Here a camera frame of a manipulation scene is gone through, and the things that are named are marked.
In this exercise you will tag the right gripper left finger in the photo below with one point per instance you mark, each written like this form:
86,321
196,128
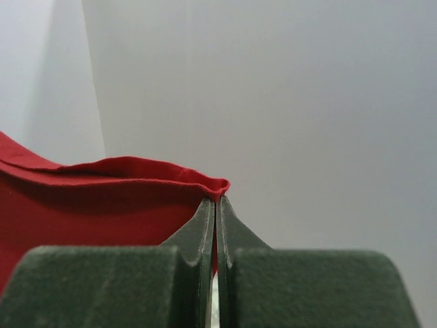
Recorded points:
168,285

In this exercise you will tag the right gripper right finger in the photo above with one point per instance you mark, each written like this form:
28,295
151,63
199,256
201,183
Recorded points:
259,286

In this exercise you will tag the red t-shirt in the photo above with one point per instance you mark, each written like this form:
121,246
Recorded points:
117,201

